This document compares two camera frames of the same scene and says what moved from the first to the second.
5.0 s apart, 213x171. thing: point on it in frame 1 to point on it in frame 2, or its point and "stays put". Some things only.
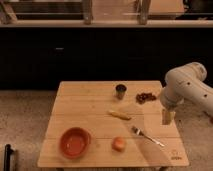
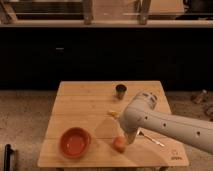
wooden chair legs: x=142 y=7 stays put
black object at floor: x=7 y=157 stays put
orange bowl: x=75 y=142 stays put
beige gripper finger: x=167 y=117 to x=130 y=136
